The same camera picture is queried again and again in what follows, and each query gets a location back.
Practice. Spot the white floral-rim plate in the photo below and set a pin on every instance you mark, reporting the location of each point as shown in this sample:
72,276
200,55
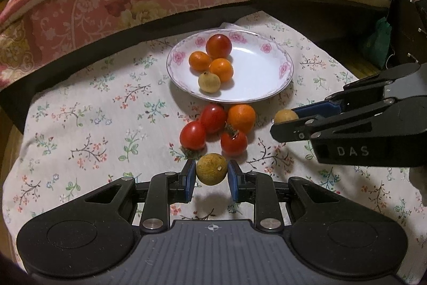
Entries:
260,71

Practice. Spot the black bed frame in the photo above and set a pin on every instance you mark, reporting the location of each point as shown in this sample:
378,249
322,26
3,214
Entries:
333,14

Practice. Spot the pink patterned quilt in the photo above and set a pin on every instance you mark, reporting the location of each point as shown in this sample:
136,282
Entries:
133,4

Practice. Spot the small orange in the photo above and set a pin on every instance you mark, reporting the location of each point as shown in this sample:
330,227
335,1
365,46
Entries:
241,118
200,61
221,69

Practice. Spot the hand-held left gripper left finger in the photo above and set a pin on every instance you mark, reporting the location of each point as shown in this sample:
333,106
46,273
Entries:
190,183

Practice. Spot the large red tomato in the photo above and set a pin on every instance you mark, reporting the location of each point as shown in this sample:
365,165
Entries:
218,46

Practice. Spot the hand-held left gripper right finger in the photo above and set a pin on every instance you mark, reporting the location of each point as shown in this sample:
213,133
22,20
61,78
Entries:
233,183

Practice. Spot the floral tablecloth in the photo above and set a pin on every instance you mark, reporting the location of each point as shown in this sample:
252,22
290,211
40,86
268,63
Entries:
100,104

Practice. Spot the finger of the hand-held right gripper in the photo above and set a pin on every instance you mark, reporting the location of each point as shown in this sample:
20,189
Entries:
317,108
290,132

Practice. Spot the stemmed red cherry tomato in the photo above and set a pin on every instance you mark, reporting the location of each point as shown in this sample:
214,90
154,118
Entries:
234,142

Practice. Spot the green cloth bag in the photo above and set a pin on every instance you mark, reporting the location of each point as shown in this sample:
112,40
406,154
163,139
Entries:
377,41

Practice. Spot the tan longan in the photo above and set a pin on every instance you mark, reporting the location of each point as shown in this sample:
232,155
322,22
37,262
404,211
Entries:
286,115
209,82
212,169

